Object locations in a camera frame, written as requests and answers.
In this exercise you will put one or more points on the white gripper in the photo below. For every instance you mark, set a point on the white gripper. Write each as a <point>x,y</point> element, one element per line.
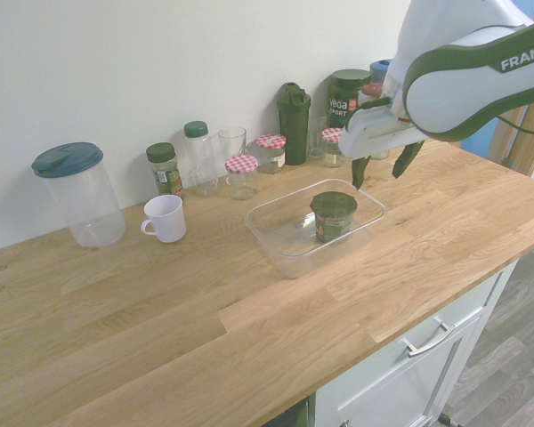
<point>374,133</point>

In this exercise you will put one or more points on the green cereal cup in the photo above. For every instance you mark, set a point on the green cereal cup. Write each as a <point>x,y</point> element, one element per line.
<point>334,222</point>

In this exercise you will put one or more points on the clear plastic rectangular container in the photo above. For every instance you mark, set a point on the clear plastic rectangular container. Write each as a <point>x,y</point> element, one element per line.
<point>285,249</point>

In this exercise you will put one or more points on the labelled jar red checked lid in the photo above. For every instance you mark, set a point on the labelled jar red checked lid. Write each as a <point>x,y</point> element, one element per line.
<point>272,155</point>
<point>331,149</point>

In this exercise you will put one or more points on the short clear glass tumbler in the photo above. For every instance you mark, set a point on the short clear glass tumbler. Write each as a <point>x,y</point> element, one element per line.
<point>316,140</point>

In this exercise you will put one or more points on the dark Vega protein tub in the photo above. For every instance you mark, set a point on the dark Vega protein tub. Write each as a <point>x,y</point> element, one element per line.
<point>345,95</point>

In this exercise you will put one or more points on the dark shaker bottle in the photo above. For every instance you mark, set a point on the dark shaker bottle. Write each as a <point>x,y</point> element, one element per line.
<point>293,129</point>

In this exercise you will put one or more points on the clear pitcher blue lid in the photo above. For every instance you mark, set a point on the clear pitcher blue lid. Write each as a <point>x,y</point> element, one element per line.
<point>379,69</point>

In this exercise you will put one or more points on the small jar red checked lid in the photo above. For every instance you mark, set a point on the small jar red checked lid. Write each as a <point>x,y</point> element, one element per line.
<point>241,178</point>

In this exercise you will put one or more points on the tall clear drinking glass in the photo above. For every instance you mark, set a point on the tall clear drinking glass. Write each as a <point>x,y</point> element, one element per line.
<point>232,142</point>

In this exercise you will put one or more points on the clear bottle green cap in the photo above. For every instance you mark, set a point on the clear bottle green cap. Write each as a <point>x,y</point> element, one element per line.
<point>200,160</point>

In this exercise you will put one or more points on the spice jar green lid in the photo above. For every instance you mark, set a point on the spice jar green lid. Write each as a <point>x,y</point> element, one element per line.
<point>164,171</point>

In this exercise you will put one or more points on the white ceramic mug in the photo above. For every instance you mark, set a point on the white ceramic mug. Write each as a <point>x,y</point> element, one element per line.
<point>169,220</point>

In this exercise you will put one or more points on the silver cabinet knob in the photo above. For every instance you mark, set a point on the silver cabinet knob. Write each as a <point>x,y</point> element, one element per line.
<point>345,423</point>

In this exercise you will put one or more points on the clear canister teal lid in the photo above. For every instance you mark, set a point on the clear canister teal lid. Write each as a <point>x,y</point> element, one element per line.
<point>84,200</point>

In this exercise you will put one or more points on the red white wrist camera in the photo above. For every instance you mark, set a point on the red white wrist camera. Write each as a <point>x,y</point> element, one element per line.
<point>371,92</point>

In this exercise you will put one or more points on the wooden door frame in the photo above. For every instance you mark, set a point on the wooden door frame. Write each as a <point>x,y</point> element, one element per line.
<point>529,147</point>

